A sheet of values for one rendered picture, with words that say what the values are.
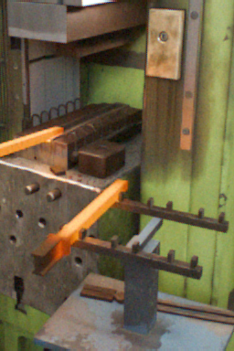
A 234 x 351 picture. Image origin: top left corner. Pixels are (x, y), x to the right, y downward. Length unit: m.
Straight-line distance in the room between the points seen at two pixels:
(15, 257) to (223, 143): 0.71
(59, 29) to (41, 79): 0.39
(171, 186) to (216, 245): 0.19
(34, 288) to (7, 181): 0.33
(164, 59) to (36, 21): 0.35
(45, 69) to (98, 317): 0.83
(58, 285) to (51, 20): 0.75
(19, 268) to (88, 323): 0.45
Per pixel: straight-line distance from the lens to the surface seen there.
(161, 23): 1.54
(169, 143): 1.62
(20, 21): 1.65
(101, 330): 1.44
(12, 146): 1.55
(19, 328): 1.99
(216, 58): 1.52
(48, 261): 1.19
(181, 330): 1.46
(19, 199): 1.73
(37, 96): 1.92
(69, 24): 1.56
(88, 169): 1.62
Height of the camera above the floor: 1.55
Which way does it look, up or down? 19 degrees down
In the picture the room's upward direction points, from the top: straight up
